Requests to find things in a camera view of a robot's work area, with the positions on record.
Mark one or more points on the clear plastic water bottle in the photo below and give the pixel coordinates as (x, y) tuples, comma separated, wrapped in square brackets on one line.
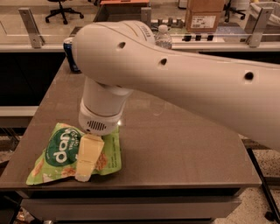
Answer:
[(163, 38)]

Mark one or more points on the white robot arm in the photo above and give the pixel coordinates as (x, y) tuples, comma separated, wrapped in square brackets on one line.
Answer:
[(120, 57)]

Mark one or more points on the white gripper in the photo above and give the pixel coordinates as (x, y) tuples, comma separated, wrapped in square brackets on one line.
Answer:
[(97, 121)]

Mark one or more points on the blue pepsi can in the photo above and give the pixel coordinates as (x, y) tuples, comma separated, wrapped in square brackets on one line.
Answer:
[(67, 45)]

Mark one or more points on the brown cardboard box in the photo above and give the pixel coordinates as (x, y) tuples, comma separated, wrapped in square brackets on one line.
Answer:
[(203, 15)]

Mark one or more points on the middle metal railing post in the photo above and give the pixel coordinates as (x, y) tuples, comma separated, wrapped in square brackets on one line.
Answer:
[(146, 15)]

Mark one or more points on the right metal railing post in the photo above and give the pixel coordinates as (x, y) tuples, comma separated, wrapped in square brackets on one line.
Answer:
[(255, 38)]

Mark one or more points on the metal railing post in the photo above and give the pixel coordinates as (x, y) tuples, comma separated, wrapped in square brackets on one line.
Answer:
[(146, 15), (255, 38), (36, 39)]

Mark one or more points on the left metal railing post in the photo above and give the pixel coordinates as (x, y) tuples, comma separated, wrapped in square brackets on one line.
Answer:
[(36, 39)]

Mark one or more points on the black office chair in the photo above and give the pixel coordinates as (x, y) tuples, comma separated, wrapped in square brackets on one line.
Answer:
[(62, 11), (228, 8)]

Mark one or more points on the dark tray cart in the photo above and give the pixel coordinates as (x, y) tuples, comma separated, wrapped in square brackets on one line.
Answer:
[(119, 10)]

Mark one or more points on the green rice chip bag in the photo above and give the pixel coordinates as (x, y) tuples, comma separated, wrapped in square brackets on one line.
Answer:
[(59, 157)]

